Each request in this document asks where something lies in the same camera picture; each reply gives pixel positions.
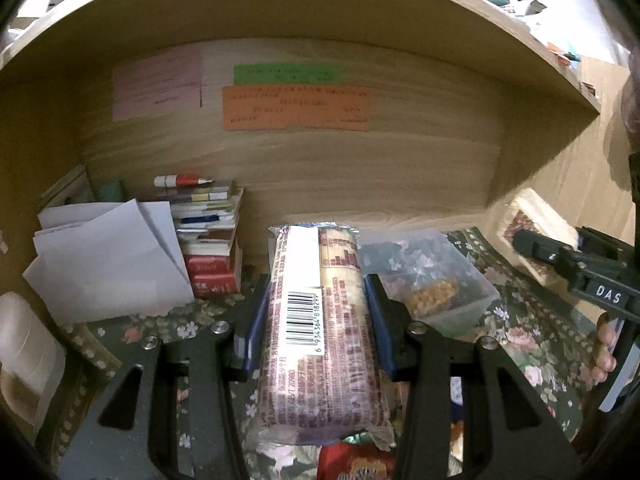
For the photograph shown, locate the stack of books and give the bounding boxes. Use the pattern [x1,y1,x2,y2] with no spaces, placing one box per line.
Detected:
[146,179,244,299]

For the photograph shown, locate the person's right hand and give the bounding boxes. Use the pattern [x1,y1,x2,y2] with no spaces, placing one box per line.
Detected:
[590,312,617,385]

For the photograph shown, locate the clear plastic storage bin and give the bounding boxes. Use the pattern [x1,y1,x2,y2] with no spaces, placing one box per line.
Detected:
[358,228,499,337]

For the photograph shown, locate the peanut brittle snack pack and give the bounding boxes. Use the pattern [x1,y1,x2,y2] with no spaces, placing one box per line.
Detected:
[404,280,458,318]

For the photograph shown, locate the green sticky note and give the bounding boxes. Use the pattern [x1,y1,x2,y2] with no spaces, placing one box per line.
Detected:
[233,63,343,86]

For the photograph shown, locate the white tissue pack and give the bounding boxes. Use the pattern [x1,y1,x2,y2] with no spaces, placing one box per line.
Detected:
[0,292,66,434]

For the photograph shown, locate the orange paper note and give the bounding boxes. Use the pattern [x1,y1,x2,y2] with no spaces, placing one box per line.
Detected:
[222,84,371,131]

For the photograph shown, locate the red white glue tube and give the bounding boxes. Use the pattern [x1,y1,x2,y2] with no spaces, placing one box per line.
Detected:
[153,174,214,188]

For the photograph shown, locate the pink sticky note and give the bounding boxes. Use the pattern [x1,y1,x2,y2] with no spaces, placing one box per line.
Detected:
[112,44,203,122]

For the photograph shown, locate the white folded papers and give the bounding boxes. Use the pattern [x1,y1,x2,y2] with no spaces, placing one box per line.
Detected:
[23,200,194,325]

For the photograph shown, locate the red snack bag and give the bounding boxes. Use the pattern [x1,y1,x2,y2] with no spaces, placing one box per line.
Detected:
[317,442,396,480]

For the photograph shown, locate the white rice cracker pack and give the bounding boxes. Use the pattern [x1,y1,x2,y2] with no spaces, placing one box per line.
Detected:
[496,186,582,286]

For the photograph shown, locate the floral green tablecloth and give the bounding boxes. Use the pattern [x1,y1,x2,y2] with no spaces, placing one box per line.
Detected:
[37,228,593,479]

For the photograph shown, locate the wooden shelf board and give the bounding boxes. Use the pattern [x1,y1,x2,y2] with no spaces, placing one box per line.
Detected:
[1,0,599,109]

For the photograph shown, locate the long pink biscuit roll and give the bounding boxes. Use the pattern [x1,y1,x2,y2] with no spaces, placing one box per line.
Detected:
[247,224,395,451]

